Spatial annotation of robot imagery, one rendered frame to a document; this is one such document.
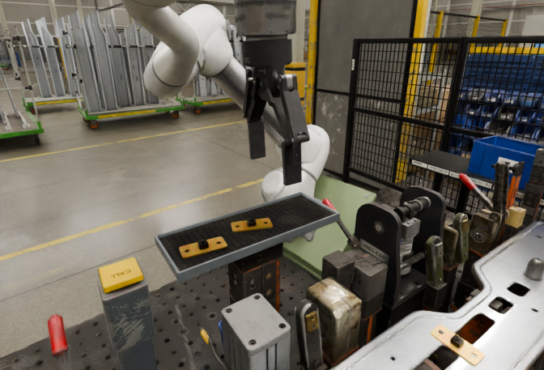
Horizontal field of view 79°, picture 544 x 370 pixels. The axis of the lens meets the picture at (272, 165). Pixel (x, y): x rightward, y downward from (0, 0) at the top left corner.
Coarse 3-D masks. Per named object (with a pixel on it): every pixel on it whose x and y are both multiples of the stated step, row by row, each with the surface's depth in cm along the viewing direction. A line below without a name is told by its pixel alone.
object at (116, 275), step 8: (112, 264) 57; (120, 264) 57; (128, 264) 57; (136, 264) 57; (104, 272) 55; (112, 272) 55; (120, 272) 55; (128, 272) 55; (136, 272) 55; (104, 280) 53; (112, 280) 53; (120, 280) 53; (128, 280) 53; (136, 280) 54; (104, 288) 52; (112, 288) 52
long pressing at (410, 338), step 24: (528, 240) 93; (480, 264) 82; (504, 264) 83; (504, 288) 74; (528, 288) 75; (432, 312) 68; (456, 312) 67; (480, 312) 68; (528, 312) 68; (384, 336) 62; (408, 336) 62; (432, 336) 62; (480, 336) 62; (504, 336) 62; (528, 336) 62; (360, 360) 57; (384, 360) 57; (408, 360) 57; (456, 360) 58; (504, 360) 57; (528, 360) 58
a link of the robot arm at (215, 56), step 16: (192, 16) 93; (208, 16) 94; (208, 32) 94; (224, 32) 99; (208, 48) 94; (224, 48) 98; (208, 64) 97; (224, 64) 100; (224, 80) 103; (240, 80) 105; (240, 96) 108; (272, 112) 114; (272, 128) 117; (320, 128) 132; (304, 144) 122; (320, 144) 128; (304, 160) 124; (320, 160) 127
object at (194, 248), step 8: (200, 240) 62; (208, 240) 63; (216, 240) 63; (224, 240) 63; (184, 248) 61; (192, 248) 61; (200, 248) 60; (208, 248) 61; (216, 248) 61; (224, 248) 62; (184, 256) 59; (192, 256) 59
